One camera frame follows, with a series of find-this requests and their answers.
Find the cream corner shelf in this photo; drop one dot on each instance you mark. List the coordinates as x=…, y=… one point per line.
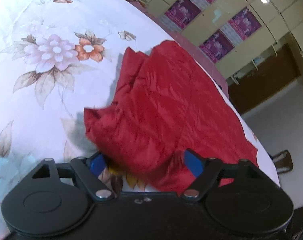
x=237, y=76

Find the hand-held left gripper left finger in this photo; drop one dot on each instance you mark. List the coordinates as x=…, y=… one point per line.
x=97, y=165

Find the wooden chair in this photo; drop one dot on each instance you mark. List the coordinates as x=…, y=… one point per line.
x=284, y=160

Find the red puffer jacket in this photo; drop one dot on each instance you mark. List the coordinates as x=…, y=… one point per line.
x=161, y=105

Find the white floral bedsheet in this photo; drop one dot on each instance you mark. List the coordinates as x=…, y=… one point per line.
x=29, y=92

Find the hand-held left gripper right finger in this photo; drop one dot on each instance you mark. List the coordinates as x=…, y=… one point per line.
x=194, y=162

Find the brown wooden door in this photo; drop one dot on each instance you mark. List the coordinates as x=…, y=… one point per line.
x=266, y=87

